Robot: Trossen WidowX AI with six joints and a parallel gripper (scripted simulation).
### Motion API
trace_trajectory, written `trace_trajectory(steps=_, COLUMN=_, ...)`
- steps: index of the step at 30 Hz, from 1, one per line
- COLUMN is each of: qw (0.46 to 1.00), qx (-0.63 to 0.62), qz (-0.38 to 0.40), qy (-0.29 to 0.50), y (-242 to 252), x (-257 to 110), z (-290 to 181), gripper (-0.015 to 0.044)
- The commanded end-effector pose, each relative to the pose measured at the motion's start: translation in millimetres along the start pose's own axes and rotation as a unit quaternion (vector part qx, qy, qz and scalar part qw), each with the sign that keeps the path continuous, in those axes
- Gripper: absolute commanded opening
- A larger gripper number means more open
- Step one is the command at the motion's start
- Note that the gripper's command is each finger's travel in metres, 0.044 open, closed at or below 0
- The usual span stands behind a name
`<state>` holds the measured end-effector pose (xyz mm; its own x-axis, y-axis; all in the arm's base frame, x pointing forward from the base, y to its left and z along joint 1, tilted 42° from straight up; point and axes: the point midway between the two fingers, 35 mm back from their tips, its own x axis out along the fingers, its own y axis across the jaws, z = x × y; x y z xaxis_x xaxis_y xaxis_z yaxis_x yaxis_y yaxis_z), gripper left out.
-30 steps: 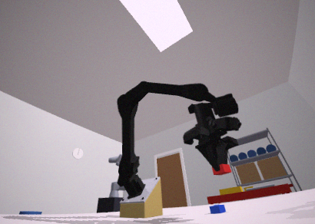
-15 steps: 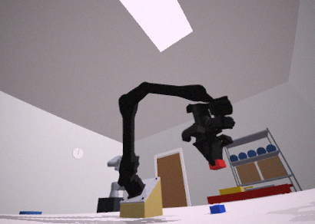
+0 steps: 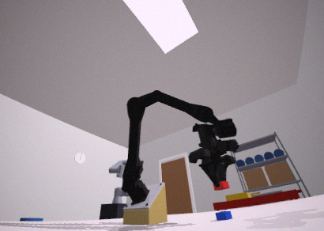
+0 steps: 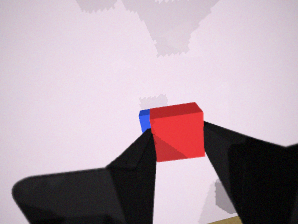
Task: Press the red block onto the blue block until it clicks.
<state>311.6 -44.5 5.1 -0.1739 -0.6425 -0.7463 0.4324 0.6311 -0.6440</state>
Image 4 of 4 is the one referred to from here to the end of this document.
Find blue block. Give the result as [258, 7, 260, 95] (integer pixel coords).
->
[139, 109, 151, 133]

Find red block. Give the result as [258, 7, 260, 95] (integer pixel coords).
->
[149, 102, 205, 162]

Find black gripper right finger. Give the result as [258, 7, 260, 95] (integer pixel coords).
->
[203, 121, 298, 224]

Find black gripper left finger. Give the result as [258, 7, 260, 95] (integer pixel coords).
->
[12, 128, 157, 224]

